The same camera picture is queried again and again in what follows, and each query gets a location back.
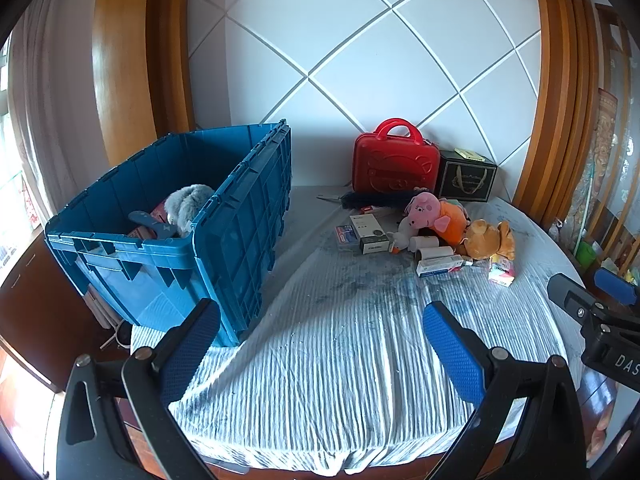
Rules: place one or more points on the white plush duck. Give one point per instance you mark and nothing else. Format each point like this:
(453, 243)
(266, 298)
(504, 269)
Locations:
(400, 240)

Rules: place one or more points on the dark wooden cabinet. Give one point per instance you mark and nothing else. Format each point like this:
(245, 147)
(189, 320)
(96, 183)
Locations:
(45, 324)

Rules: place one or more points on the red toy suitcase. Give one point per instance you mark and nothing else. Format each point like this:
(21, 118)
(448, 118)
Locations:
(394, 157)

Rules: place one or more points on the brown teddy bear plush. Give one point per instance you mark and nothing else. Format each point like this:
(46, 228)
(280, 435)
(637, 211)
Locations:
(483, 240)

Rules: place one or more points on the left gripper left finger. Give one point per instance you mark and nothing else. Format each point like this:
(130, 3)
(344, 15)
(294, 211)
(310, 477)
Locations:
(155, 377)

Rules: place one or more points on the black fluffy duster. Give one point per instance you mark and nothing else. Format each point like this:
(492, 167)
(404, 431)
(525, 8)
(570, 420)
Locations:
(359, 200)

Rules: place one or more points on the pig plush orange dress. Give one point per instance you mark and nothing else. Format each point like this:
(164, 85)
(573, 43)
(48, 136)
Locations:
(447, 220)

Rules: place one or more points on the white pill bottle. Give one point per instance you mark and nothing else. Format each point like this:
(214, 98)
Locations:
(419, 242)

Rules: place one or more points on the blue plastic storage crate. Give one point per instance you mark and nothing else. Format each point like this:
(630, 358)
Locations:
(225, 257)

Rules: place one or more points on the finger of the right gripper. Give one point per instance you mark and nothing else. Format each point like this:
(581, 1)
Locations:
(577, 302)
(616, 287)

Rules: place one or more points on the small blue red packet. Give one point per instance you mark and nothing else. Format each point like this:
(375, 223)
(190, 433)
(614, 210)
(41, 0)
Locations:
(346, 237)

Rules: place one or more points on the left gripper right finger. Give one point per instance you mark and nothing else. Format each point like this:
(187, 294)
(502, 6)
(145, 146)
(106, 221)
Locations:
(467, 363)

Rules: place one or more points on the grey furry plush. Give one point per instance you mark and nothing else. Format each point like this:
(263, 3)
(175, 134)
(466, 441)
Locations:
(182, 206)

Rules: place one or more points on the black gift box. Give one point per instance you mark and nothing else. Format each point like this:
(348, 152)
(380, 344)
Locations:
(465, 179)

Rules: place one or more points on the long white toothpaste box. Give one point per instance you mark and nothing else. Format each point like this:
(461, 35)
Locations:
(439, 265)

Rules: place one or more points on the white curtain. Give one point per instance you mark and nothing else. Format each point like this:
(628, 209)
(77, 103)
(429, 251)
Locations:
(52, 102)

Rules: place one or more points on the pink Kotex pad pack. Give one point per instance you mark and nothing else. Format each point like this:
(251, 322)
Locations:
(501, 271)

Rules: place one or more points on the white green carton box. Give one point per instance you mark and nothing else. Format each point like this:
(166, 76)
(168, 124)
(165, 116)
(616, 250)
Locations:
(371, 236)

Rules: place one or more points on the blue plastic toy handle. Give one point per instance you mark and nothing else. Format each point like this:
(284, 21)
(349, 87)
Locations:
(162, 230)

